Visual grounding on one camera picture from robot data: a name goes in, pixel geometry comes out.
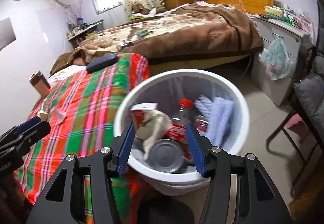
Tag metal tin can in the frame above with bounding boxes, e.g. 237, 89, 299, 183
147, 139, 184, 173

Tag white round trash bin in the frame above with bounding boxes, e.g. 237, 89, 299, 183
113, 69, 250, 196

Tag clear plastic bottle red label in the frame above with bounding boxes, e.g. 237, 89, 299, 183
166, 103, 191, 143

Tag items on cabinet top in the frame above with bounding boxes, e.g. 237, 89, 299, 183
265, 6, 314, 34

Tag brown snack wrapper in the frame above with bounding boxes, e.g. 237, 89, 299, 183
37, 99, 52, 120

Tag dark blue glasses case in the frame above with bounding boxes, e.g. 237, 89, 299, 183
86, 54, 119, 73

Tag wall mirror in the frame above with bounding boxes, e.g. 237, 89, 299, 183
0, 17, 16, 50

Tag cluttered side shelf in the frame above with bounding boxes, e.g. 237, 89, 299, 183
68, 20, 104, 48

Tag clear plastic wrap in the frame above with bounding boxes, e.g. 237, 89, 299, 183
55, 109, 66, 125

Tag red bottle cap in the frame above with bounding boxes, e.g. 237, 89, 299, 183
179, 99, 193, 109

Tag grey cushioned chair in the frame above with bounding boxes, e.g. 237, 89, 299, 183
266, 1, 323, 188

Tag teddy bear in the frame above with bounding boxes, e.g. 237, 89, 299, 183
132, 3, 150, 15

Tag small white foam net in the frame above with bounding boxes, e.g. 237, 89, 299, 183
207, 97, 234, 147

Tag brown fleece blanket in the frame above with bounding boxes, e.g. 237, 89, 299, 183
50, 1, 263, 74

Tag pink stool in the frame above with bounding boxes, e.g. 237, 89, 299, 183
286, 114, 310, 143

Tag hanging plastic bag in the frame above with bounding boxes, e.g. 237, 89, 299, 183
258, 37, 293, 80

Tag plaid tablecloth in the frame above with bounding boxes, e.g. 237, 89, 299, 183
15, 53, 151, 224

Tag grey bedside cabinet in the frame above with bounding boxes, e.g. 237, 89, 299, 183
251, 15, 311, 106

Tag large white foam net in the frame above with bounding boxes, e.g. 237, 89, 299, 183
194, 95, 214, 123

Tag brown white thermos mug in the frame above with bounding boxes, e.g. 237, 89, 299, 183
29, 70, 51, 97

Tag green box on bed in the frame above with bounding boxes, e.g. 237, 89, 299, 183
136, 29, 149, 40

